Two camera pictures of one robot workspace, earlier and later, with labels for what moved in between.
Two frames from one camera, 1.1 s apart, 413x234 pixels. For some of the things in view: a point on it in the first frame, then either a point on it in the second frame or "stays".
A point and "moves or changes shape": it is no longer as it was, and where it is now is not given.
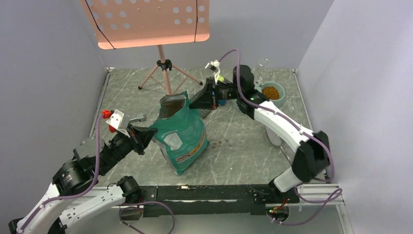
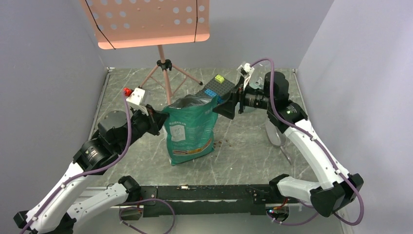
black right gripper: [215, 97] → [227, 107]
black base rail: [212, 200] stays
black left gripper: [140, 137] → [156, 119]
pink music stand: [132, 24] stays
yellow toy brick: [220, 78] stays
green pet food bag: [181, 134] moves or changes shape
